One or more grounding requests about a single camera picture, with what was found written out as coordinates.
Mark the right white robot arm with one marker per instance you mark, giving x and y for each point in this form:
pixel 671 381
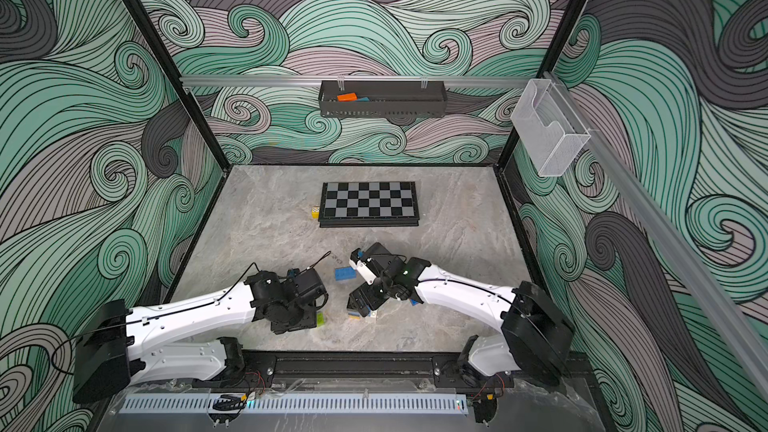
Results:
pixel 532 335

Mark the white slotted cable duct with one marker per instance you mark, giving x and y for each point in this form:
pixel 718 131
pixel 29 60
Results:
pixel 298 403

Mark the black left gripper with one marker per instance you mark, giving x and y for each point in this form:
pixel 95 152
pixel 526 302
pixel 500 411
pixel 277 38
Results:
pixel 309 322

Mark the clear plastic wall holder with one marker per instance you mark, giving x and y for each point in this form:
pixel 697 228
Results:
pixel 550 127

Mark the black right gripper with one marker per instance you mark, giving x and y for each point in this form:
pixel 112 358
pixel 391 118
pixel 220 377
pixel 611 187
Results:
pixel 363 298

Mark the black corner frame post right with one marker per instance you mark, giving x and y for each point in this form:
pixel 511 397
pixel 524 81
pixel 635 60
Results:
pixel 571 12

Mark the black corner frame post left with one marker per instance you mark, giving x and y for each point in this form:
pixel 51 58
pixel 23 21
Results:
pixel 145 26

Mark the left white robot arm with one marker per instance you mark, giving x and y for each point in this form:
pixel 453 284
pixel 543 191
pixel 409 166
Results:
pixel 122 346

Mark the aluminium rail back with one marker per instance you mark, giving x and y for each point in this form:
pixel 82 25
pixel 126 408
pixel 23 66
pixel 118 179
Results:
pixel 273 80

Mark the aluminium rail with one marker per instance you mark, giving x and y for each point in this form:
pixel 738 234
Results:
pixel 733 327
pixel 273 80

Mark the black corner frame post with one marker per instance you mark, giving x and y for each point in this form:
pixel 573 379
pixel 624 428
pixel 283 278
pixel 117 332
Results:
pixel 145 26
pixel 571 12

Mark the aluminium rail right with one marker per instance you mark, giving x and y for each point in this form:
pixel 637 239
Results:
pixel 733 327

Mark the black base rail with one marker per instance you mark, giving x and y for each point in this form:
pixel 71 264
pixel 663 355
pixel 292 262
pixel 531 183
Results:
pixel 445 370

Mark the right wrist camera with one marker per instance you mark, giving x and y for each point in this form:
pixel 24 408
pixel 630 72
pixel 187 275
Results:
pixel 366 265

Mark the black wall tray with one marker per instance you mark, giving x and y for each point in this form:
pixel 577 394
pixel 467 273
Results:
pixel 390 100

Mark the black chessboard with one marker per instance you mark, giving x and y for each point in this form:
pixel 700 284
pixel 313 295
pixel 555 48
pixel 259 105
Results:
pixel 368 204

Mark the orange block in tray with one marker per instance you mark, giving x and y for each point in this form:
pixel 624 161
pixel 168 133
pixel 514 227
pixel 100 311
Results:
pixel 348 97

